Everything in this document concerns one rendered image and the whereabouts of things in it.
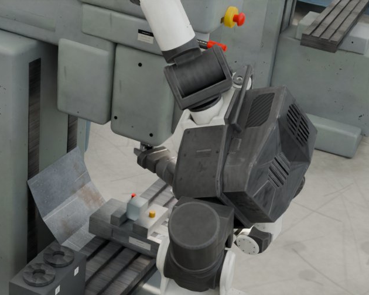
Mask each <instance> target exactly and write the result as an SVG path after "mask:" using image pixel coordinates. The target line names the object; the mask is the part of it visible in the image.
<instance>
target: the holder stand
mask: <svg viewBox="0 0 369 295"><path fill-rule="evenodd" d="M86 259H87V255H86V254H84V253H81V252H78V251H75V250H73V249H70V248H68V247H67V246H62V245H59V244H57V243H54V242H52V243H51V244H50V245H49V246H48V247H47V248H45V249H44V250H43V251H42V252H41V253H40V254H38V255H37V257H35V258H34V259H33V260H32V261H31V262H30V263H29V264H27V265H26V266H25V267H24V268H23V269H22V270H21V271H20V272H19V273H18V274H17V275H15V276H14V277H13V278H12V279H11V280H10V281H9V295H84V290H85V279H86Z"/></svg>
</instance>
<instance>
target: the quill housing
mask: <svg viewBox="0 0 369 295"><path fill-rule="evenodd" d="M173 64H175V63H172V64H168V63H167V62H166V60H165V58H164V56H161V55H158V54H154V53H150V52H146V51H144V50H140V49H136V48H133V47H129V46H126V45H123V44H119V43H118V44H117V46H116V49H115V65H114V82H113V91H112V108H111V125H110V127H111V130H112V131H113V132H114V133H115V134H117V135H121V136H124V137H126V138H130V139H133V140H136V141H138V142H142V143H145V144H147V145H151V146H156V147H157V146H160V145H161V144H162V143H164V142H165V141H166V140H168V139H169V138H170V137H171V136H172V135H173V134H172V123H173V113H174V107H175V98H174V96H173V93H172V91H171V89H170V87H169V84H168V82H167V79H166V77H165V74H164V72H163V69H164V67H166V66H168V65H169V66H171V65H173Z"/></svg>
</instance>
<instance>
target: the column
mask: <svg viewBox="0 0 369 295"><path fill-rule="evenodd" d="M58 53H59V47H58V46H56V45H54V44H50V43H46V42H43V41H40V40H36V39H32V38H30V37H26V36H22V35H19V34H16V33H12V32H9V31H6V30H2V29H0V295H9V281H10V280H11V279H12V278H13V277H14V276H15V275H17V274H18V273H19V272H20V271H21V270H22V269H23V268H24V267H25V266H26V265H27V264H28V263H29V262H30V261H31V260H33V259H34V258H35V257H37V255H38V254H39V253H41V251H42V250H44V249H45V248H46V247H47V246H49V245H50V244H51V243H52V242H53V241H54V240H56V238H55V237H54V236H53V234H52V233H51V231H50V230H49V228H48V227H47V225H46V224H45V223H44V221H43V220H42V218H41V216H40V213H39V210H38V208H37V206H36V203H35V201H34V199H33V196H32V193H31V191H30V188H29V186H28V184H27V181H28V180H29V179H31V178H32V177H34V176H35V175H37V174H38V173H39V172H41V171H42V170H43V169H45V168H47V167H48V166H49V165H51V164H52V163H54V162H55V161H56V160H58V159H59V158H61V157H62V156H64V155H65V154H66V153H68V152H70V151H71V150H73V149H74V148H76V147H77V146H78V147H79V149H80V152H81V155H82V157H83V160H84V152H85V140H86V120H85V119H81V118H78V117H76V116H72V115H69V114H66V113H64V112H60V111H59V110H58V109H57V73H58Z"/></svg>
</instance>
